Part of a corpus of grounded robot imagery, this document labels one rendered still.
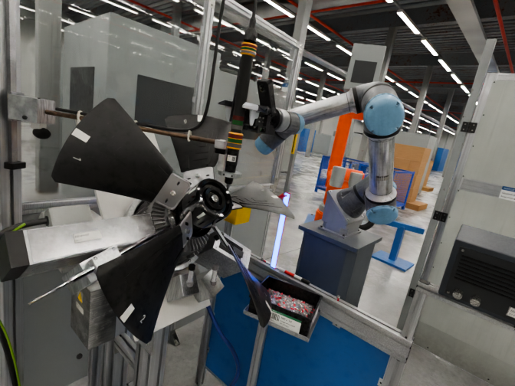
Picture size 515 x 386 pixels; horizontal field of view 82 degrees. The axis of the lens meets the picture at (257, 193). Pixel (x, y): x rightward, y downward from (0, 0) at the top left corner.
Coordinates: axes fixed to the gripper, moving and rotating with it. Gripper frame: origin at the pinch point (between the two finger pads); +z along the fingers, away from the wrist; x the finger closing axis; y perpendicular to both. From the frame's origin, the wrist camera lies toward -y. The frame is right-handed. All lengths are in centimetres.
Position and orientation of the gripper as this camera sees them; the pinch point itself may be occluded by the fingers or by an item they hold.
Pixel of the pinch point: (232, 102)
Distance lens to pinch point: 85.5
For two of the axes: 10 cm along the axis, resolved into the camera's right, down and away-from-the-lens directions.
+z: -6.3, 0.7, -7.8
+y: -1.7, 9.6, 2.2
